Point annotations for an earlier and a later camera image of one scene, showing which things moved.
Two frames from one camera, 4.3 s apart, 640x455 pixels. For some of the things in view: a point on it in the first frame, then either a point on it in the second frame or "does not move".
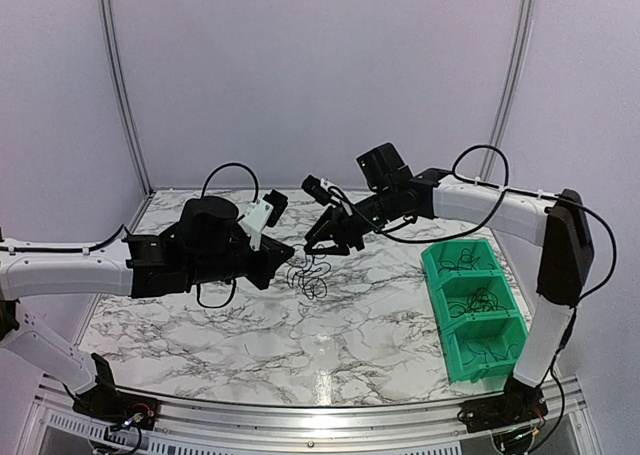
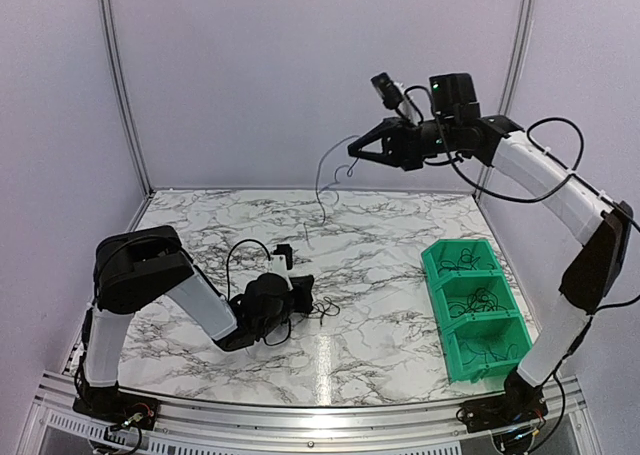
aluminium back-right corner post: x=514 y=75 does not move
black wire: x=480 y=300 does not move
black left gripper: x=272 y=258 to x=303 y=286
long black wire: x=466 y=262 does not move
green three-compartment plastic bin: x=482 y=332 does not move
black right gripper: x=339 y=224 to x=403 y=144
